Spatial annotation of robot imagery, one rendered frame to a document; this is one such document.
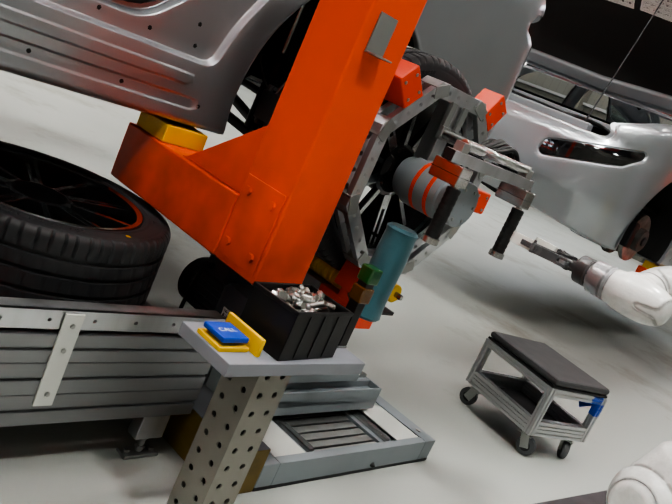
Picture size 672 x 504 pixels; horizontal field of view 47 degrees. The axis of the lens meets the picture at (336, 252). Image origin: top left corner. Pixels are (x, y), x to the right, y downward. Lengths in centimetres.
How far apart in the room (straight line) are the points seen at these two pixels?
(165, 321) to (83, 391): 23
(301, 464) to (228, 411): 46
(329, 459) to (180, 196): 83
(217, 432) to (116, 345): 29
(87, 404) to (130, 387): 10
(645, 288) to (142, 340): 118
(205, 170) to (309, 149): 36
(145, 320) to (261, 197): 38
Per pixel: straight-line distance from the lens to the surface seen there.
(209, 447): 175
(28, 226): 169
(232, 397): 169
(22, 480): 181
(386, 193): 222
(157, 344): 180
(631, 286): 199
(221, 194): 188
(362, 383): 255
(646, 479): 170
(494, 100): 228
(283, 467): 207
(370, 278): 178
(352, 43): 169
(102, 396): 180
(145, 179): 212
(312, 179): 173
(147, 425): 194
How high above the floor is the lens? 103
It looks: 12 degrees down
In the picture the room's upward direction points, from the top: 24 degrees clockwise
